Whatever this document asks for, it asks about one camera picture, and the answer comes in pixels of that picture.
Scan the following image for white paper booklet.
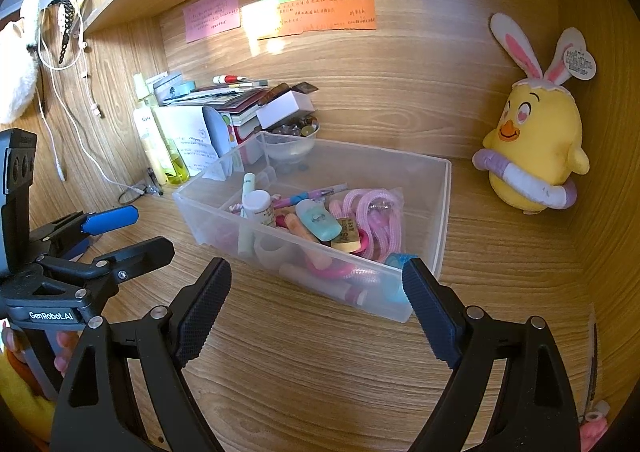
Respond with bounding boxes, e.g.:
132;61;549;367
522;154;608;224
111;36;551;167
155;106;221;179

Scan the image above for clear plastic box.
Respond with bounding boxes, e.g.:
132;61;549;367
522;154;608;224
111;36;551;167
172;132;453;325

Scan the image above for person's left hand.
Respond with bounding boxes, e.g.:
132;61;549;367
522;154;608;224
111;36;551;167
52;331;77;375

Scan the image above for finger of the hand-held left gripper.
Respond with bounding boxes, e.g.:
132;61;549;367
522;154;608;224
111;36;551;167
37;236;176;325
29;205;140;259

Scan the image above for light teal plastic case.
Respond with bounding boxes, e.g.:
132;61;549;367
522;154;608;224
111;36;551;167
295;199;343;243

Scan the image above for white tape roll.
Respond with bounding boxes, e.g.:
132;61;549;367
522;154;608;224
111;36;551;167
254;232;297;273

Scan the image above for yellow chick plush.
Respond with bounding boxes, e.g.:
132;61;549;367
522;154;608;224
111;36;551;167
472;13;598;213

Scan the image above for orange pen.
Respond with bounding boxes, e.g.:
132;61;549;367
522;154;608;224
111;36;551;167
284;213;313;239

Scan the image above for grey oval card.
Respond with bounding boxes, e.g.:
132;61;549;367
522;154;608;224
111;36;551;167
201;106;234;159

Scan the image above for white cable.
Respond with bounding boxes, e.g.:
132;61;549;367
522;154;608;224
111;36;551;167
36;6;148;197

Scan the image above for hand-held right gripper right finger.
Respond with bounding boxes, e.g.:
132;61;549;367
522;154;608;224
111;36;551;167
402;257;583;452

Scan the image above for pink pen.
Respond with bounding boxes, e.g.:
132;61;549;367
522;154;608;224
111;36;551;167
272;183;349;209

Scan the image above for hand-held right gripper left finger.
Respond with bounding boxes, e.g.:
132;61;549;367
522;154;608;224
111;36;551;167
49;257;233;452

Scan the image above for clear bowl of beads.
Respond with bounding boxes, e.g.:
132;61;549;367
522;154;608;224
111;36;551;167
262;116;321;167

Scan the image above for stack of books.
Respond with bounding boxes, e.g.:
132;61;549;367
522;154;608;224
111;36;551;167
152;82;291;143

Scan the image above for black watch strap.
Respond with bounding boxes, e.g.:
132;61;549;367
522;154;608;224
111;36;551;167
47;0;85;65

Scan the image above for red round jar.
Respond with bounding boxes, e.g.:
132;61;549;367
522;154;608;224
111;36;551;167
212;224;241;250

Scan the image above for green red carton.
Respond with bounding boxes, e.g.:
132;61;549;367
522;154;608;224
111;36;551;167
222;112;261;143

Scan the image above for red white marker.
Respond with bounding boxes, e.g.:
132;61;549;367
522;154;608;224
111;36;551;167
212;74;269;86

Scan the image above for thin pen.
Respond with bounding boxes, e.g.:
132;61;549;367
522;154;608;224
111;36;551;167
582;311;600;415

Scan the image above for orange paper note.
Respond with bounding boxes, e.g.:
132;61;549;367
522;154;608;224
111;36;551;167
242;0;377;40

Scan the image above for yellow spray bottle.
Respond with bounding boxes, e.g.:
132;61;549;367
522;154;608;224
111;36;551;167
132;73;192;186

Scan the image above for pink scissors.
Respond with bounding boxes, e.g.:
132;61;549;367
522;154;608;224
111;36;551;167
300;252;383;285

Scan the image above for pink cord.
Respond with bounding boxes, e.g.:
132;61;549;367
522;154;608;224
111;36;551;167
327;187;405;263

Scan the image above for cream tube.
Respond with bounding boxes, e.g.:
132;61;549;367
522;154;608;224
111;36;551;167
147;147;171;187

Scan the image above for yellow cloth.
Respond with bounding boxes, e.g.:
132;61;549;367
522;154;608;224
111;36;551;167
0;347;56;443

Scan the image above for tan eraser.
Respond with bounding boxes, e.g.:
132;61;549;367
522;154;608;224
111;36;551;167
330;216;364;253

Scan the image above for teal round case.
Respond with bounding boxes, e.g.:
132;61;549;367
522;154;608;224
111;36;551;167
384;252;420;303

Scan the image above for white box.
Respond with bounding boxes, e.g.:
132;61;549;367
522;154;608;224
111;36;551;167
255;90;317;131

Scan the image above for white fluffy thing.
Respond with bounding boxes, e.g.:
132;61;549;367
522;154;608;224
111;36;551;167
0;0;45;125

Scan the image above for small white bottle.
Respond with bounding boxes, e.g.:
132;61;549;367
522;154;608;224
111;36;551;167
242;190;277;229

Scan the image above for pink paper note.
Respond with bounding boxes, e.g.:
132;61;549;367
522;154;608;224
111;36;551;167
182;0;242;44

